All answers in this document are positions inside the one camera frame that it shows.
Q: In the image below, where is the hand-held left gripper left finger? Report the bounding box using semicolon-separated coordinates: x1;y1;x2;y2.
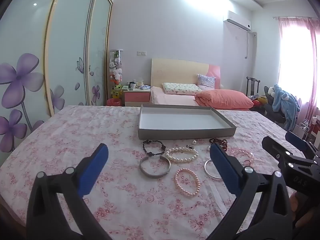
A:
26;143;113;240

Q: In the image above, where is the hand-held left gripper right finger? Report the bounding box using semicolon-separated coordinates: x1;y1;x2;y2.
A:
205;142;293;240

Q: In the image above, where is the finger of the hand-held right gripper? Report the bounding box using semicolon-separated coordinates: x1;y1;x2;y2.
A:
285;131;320;158
262;136;293;167

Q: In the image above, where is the thin silver bangle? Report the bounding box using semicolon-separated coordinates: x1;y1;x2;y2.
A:
204;158;223;179

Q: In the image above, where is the pink crystal bead bracelet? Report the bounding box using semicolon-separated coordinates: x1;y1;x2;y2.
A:
228;147;255;166

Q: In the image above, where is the dark red bead bracelet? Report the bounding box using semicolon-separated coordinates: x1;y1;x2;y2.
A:
209;137;228;152

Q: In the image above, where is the pink pearl bracelet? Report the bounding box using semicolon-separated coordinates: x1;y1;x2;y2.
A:
174;168;200;197

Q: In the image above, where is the white pearl necklace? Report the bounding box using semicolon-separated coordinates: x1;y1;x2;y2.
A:
165;145;199;164

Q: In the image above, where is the black bead bracelet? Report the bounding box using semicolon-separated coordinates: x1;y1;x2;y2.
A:
143;139;167;157

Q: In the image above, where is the wide silver cuff bangle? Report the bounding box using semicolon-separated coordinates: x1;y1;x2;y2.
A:
139;156;171;179

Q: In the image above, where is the grey cardboard box tray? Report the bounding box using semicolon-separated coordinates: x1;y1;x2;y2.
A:
138;104;237;140

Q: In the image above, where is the person's right hand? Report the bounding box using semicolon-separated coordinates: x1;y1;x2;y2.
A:
290;191;320;230

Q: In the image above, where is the pink floral bedsheet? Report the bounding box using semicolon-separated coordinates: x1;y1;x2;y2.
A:
0;105;320;240

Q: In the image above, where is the blue plush toy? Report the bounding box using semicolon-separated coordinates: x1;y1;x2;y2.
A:
271;84;300;130

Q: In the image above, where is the dark wooden chair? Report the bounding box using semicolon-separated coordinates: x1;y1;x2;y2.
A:
246;77;261;98

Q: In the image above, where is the orange duvet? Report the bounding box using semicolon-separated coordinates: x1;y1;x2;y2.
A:
195;89;254;110

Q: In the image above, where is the pink curtain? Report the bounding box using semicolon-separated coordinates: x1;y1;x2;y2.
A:
274;16;320;130

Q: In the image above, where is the pink and cream nightstand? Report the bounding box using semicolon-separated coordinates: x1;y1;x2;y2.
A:
124;87;151;107

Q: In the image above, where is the purple print pillow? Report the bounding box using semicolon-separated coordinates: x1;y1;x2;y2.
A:
197;74;216;89

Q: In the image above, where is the floral print pillow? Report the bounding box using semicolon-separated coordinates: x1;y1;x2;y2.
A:
162;82;202;95

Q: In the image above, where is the clear plush toy display tube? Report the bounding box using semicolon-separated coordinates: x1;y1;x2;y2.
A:
109;49;124;100

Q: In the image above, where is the floral sliding door wardrobe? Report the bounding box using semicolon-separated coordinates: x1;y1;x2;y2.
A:
0;0;113;161

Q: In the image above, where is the white air conditioner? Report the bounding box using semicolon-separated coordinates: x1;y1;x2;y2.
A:
223;10;251;32

